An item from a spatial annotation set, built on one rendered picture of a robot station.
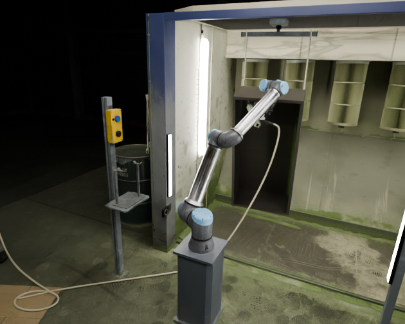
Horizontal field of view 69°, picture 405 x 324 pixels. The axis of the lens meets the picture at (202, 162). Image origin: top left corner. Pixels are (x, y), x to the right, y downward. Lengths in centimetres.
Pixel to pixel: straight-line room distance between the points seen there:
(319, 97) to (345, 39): 81
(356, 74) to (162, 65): 214
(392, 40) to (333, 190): 174
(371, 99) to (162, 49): 261
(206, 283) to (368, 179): 255
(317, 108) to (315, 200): 119
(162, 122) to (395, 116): 248
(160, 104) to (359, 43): 219
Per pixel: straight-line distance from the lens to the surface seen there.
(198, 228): 209
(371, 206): 403
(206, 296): 231
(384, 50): 373
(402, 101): 382
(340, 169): 409
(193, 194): 220
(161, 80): 270
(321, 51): 373
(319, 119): 421
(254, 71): 394
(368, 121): 421
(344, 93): 378
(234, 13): 243
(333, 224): 399
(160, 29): 271
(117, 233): 281
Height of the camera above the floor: 191
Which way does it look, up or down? 19 degrees down
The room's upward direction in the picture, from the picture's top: 2 degrees clockwise
